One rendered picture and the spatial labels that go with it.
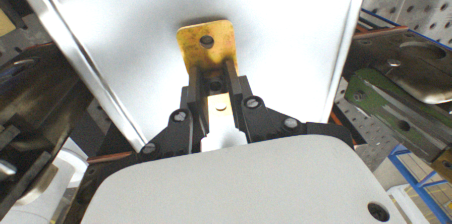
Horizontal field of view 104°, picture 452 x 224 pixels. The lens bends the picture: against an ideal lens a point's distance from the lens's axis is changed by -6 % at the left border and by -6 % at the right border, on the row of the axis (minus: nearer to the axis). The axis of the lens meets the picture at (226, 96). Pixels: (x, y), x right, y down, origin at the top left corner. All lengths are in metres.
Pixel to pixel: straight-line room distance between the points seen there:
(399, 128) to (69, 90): 0.29
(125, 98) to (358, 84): 0.22
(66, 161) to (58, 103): 0.50
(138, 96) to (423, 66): 0.26
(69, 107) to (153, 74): 0.08
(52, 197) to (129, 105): 0.50
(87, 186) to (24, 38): 0.38
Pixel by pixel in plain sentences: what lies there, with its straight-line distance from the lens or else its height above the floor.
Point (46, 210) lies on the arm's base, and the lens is 0.65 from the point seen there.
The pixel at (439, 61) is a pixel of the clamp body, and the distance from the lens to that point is 0.27.
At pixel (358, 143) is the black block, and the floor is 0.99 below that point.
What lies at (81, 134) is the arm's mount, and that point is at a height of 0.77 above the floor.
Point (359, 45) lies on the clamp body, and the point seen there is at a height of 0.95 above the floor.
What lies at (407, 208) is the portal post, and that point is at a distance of 4.73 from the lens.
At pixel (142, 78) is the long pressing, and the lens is 0.17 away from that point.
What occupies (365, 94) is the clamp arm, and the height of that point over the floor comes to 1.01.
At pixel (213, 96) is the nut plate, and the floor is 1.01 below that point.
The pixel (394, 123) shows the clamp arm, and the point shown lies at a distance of 0.22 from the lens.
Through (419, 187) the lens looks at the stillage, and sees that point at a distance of 2.70.
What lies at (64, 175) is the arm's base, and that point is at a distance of 0.69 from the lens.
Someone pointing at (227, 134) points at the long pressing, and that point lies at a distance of 0.21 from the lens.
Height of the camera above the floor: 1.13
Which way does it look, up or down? 50 degrees down
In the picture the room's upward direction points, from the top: 171 degrees clockwise
